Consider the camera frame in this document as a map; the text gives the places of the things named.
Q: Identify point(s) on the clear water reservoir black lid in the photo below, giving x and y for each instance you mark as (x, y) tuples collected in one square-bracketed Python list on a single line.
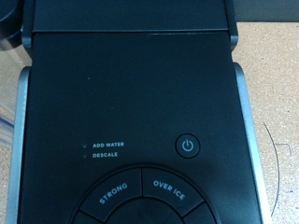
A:
[(7, 18)]

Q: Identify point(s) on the dark grey partition panel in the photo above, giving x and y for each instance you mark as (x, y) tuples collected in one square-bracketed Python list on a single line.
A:
[(267, 9)]

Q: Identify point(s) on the black Keurig coffee machine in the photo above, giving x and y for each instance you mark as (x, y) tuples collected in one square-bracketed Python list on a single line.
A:
[(124, 93)]

